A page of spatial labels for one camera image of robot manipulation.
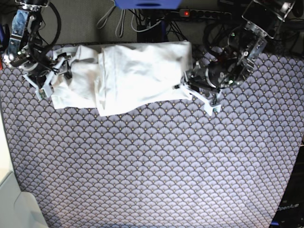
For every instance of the fan patterned grey tablecloth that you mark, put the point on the fan patterned grey tablecloth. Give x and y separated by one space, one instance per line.
166 164

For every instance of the black stand with OpenArm label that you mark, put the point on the black stand with OpenArm label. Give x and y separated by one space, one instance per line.
290 213

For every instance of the white power strip red switch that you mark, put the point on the white power strip red switch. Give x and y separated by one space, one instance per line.
206 14

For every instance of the grey plastic bin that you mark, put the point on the grey plastic bin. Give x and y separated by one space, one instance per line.
18 209

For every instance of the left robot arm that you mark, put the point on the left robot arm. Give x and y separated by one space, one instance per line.
261 21

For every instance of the right gripper grey bracket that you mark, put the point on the right gripper grey bracket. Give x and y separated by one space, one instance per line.
42 79

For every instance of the blue box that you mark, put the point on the blue box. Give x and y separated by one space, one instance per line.
148 4

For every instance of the left gripper grey bracket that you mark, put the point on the left gripper grey bracket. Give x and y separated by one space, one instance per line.
198 84

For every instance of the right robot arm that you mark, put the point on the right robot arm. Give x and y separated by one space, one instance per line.
28 51

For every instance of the white T-shirt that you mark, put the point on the white T-shirt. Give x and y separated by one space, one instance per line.
119 78

